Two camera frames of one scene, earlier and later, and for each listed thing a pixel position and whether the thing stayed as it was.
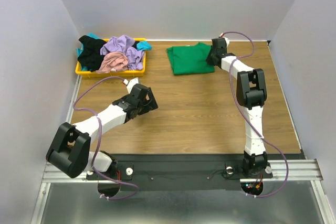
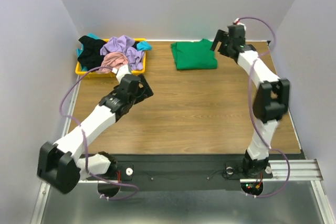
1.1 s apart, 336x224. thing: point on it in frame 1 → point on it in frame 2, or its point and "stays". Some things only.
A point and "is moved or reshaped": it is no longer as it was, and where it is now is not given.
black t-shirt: [90, 56] stays
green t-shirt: [190, 60] is moved or reshaped
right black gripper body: [211, 57] → [221, 43]
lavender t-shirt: [123, 44] stays
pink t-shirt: [113, 62] stays
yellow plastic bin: [133, 73] stays
